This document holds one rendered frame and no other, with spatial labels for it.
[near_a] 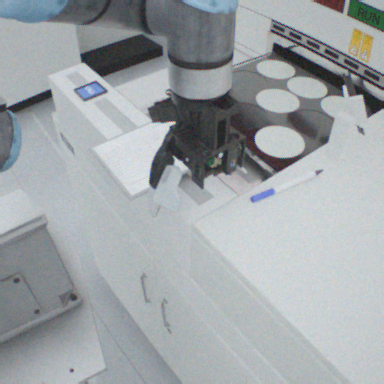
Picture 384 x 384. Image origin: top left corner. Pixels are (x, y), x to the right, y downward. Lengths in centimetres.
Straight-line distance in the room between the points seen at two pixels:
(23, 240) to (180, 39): 31
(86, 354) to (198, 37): 47
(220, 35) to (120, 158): 31
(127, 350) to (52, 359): 89
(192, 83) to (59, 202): 161
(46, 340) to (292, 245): 40
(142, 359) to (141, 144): 97
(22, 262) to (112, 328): 104
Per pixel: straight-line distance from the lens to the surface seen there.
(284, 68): 108
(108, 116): 78
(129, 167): 64
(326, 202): 62
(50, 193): 206
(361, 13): 99
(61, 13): 38
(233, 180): 74
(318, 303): 51
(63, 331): 66
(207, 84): 44
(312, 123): 88
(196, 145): 49
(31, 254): 55
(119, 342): 153
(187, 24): 41
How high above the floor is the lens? 139
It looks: 46 degrees down
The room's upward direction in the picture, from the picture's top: straight up
